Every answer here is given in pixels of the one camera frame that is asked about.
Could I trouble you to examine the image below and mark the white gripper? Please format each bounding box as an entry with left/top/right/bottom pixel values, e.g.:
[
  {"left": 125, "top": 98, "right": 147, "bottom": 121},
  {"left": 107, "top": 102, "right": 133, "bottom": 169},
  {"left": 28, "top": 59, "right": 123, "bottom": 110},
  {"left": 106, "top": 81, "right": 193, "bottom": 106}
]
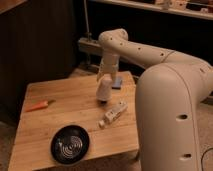
[{"left": 96, "top": 51, "right": 120, "bottom": 83}]

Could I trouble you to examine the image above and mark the white ceramic cup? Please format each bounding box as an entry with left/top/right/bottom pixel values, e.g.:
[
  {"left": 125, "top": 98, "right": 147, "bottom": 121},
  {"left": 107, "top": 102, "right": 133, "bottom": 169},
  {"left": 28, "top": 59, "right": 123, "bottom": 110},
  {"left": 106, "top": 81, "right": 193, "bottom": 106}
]
[{"left": 96, "top": 76, "right": 112, "bottom": 102}]

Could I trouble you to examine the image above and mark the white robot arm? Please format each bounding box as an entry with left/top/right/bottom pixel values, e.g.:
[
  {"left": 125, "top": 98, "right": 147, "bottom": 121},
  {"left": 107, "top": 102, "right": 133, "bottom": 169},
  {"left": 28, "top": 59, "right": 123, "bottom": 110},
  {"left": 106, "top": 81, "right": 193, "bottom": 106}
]
[{"left": 98, "top": 29, "right": 213, "bottom": 171}]

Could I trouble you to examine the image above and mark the small blue-grey block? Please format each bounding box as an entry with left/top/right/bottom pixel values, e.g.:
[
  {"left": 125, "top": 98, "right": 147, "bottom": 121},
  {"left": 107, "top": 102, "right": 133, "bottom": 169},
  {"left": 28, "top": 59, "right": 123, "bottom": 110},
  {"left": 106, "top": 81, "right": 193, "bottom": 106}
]
[{"left": 112, "top": 76, "right": 122, "bottom": 89}]

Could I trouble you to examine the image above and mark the grey metal beam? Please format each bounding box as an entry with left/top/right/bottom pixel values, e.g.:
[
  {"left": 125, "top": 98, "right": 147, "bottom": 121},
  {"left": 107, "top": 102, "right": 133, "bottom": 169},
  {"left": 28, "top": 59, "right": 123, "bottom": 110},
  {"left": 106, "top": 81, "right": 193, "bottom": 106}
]
[{"left": 78, "top": 37, "right": 102, "bottom": 56}]

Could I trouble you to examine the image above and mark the white toy bottle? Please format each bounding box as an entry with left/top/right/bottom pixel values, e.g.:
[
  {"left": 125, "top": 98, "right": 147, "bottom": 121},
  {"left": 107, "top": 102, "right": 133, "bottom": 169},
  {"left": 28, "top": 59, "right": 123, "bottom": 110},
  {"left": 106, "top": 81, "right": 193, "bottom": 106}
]
[{"left": 98, "top": 101, "right": 128, "bottom": 128}]

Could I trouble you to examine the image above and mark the vertical metal pole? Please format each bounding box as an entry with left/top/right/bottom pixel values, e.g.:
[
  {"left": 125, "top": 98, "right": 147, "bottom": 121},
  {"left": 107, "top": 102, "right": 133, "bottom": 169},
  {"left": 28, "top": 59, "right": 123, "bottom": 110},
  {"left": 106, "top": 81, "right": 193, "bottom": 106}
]
[{"left": 83, "top": 0, "right": 91, "bottom": 41}]

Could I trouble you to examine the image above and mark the orange carrot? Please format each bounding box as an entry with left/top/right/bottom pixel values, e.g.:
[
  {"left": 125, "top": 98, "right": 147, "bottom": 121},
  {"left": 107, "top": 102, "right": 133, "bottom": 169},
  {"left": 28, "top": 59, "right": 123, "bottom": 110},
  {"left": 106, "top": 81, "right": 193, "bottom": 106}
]
[{"left": 25, "top": 100, "right": 55, "bottom": 112}]

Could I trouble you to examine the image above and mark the black round plate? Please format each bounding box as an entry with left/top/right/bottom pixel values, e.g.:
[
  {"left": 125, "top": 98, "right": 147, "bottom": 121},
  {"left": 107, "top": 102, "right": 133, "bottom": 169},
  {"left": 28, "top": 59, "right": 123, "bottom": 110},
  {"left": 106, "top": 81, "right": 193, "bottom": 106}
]
[{"left": 50, "top": 125, "right": 90, "bottom": 165}]

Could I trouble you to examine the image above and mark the wooden shelf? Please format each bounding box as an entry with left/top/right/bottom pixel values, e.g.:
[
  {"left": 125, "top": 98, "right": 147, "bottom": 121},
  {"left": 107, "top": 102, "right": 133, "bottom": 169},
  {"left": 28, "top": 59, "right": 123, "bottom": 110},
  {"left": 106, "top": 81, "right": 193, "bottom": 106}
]
[{"left": 90, "top": 0, "right": 213, "bottom": 21}]

